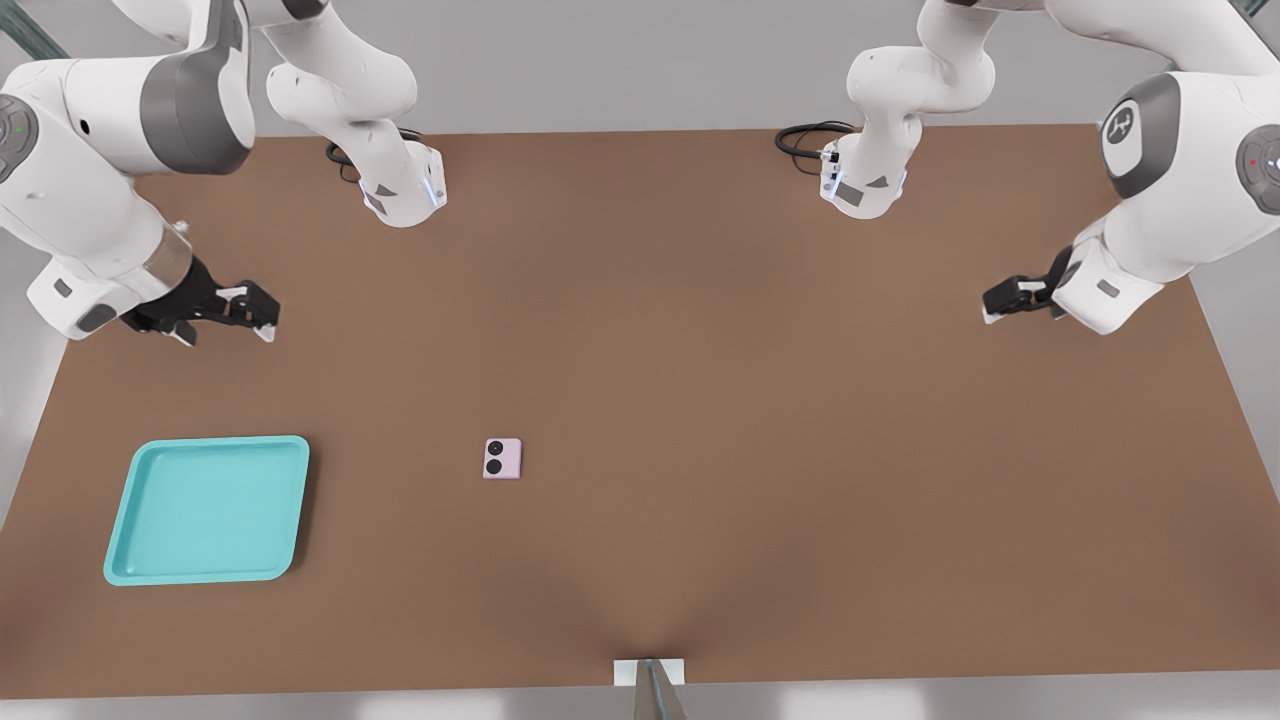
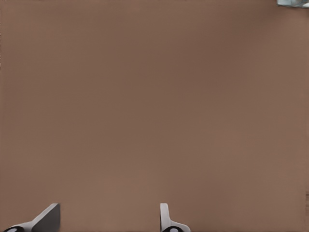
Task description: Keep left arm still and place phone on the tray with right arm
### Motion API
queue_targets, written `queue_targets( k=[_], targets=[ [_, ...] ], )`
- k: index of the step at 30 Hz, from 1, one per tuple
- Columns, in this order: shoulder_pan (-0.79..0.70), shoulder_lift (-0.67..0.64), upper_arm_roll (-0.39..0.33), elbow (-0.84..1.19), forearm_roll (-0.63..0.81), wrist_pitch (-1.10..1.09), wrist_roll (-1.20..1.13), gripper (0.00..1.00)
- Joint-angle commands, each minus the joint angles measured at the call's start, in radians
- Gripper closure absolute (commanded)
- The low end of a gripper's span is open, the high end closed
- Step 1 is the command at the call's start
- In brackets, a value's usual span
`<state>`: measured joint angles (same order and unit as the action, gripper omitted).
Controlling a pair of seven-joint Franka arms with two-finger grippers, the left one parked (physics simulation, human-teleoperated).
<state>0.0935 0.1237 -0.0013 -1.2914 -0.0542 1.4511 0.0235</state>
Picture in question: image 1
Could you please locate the black cable loop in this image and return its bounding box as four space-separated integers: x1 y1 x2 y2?
774 121 859 180
325 127 426 187

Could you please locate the pale blue-green tray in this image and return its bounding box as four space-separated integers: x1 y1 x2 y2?
103 435 311 587

